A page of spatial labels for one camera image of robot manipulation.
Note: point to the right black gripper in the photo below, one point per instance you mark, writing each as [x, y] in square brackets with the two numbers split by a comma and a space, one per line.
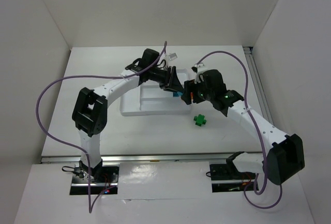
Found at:
[190, 92]

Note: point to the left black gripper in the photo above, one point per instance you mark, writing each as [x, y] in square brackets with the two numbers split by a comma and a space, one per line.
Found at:
[168, 78]

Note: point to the teal rounded lego brick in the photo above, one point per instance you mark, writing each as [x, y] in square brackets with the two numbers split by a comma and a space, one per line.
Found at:
[177, 94]

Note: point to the green cross lego stack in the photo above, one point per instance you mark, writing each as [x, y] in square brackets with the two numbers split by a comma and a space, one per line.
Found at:
[199, 120]

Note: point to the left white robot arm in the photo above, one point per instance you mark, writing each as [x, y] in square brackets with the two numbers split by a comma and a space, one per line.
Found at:
[90, 113]

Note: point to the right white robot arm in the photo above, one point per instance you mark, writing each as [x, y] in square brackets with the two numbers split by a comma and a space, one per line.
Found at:
[282, 154]

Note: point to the white divided sorting tray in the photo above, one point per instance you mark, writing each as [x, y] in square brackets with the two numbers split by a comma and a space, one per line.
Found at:
[150, 99]

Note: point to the aluminium right side rail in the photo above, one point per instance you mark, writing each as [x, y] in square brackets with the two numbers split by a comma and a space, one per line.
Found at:
[257, 84]

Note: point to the aluminium rail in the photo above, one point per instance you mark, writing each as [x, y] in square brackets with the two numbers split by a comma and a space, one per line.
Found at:
[141, 158]
[257, 84]

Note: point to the aluminium front rail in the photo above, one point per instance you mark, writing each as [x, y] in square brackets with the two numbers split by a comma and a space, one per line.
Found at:
[141, 158]

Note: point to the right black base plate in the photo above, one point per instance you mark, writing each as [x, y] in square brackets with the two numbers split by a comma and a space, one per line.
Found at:
[225, 180]

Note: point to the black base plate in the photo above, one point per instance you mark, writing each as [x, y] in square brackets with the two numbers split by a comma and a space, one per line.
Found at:
[225, 180]
[108, 179]

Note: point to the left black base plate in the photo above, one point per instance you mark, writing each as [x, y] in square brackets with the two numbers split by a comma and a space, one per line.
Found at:
[108, 179]

